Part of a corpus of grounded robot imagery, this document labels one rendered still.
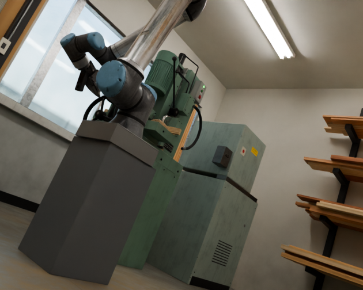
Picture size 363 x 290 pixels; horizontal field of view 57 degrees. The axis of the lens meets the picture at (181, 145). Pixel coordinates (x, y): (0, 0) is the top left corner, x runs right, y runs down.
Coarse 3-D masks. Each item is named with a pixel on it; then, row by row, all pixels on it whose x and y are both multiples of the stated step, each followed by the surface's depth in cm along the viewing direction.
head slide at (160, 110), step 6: (180, 78) 260; (168, 90) 253; (168, 96) 252; (156, 102) 253; (162, 102) 250; (168, 102) 253; (156, 108) 251; (162, 108) 249; (168, 108) 254; (156, 114) 248; (162, 114) 250; (150, 120) 249
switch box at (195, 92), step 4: (196, 84) 267; (200, 84) 265; (204, 84) 270; (192, 88) 267; (196, 88) 265; (200, 88) 266; (204, 88) 270; (192, 92) 265; (196, 92) 264; (204, 92) 272; (192, 96) 264; (196, 96) 264; (196, 100) 265; (200, 100) 269
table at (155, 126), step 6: (96, 120) 243; (150, 126) 211; (156, 126) 209; (162, 126) 213; (150, 132) 217; (156, 132) 212; (162, 132) 214; (168, 132) 219; (156, 138) 225; (162, 138) 219; (168, 138) 220; (174, 138) 225
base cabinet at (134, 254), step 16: (160, 176) 236; (176, 176) 252; (160, 192) 239; (144, 208) 227; (160, 208) 242; (144, 224) 230; (128, 240) 220; (144, 240) 233; (128, 256) 223; (144, 256) 236
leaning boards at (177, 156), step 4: (192, 112) 466; (192, 116) 466; (192, 120) 467; (188, 124) 461; (188, 128) 461; (184, 132) 456; (184, 136) 456; (180, 140) 450; (184, 140) 457; (180, 144) 451; (180, 148) 451; (176, 152) 446; (180, 152) 452; (176, 156) 446; (176, 160) 446
